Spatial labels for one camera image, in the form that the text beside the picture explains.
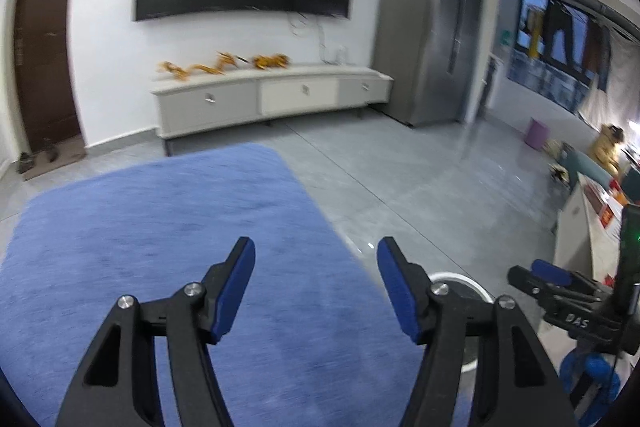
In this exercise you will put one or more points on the blue fluffy rug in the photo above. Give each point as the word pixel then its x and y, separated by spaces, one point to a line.
pixel 150 217

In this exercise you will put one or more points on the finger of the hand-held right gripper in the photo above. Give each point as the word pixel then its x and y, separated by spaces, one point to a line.
pixel 525 279
pixel 550 271

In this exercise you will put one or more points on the person's right hand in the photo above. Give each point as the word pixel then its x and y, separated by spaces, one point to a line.
pixel 595 372

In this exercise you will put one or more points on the dark shoe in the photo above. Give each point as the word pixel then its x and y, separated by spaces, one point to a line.
pixel 49 151
pixel 25 163

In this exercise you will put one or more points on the hanging dark pants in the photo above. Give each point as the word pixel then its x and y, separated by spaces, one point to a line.
pixel 562 37

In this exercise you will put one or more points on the white grey television console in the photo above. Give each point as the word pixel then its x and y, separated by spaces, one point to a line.
pixel 250 99

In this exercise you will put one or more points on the brown doormat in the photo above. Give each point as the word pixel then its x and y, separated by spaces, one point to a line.
pixel 70 157

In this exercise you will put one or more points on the long golden dragon figure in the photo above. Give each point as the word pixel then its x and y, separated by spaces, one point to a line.
pixel 200 69

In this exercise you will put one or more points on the hanging grey cloth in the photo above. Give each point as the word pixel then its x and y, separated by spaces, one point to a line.
pixel 617 82

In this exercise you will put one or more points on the yellow plush toy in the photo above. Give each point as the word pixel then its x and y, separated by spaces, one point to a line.
pixel 607 144

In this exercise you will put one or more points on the short golden dragon figure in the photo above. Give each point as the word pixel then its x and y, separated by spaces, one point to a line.
pixel 271 61

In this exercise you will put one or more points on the grey refrigerator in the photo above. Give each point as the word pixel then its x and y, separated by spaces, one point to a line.
pixel 425 37

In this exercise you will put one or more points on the purple bin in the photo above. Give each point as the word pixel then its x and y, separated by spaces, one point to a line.
pixel 537 134

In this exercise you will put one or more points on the brown entrance door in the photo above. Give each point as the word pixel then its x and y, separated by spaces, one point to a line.
pixel 47 52

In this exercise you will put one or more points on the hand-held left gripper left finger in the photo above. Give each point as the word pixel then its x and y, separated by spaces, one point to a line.
pixel 232 292

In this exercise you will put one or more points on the white rimmed round bin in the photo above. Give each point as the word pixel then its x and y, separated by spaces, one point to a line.
pixel 470 292

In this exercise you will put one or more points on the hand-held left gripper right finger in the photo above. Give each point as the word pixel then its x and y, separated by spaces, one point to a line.
pixel 400 292

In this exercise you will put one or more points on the white low table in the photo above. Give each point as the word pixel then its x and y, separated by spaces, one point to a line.
pixel 580 227

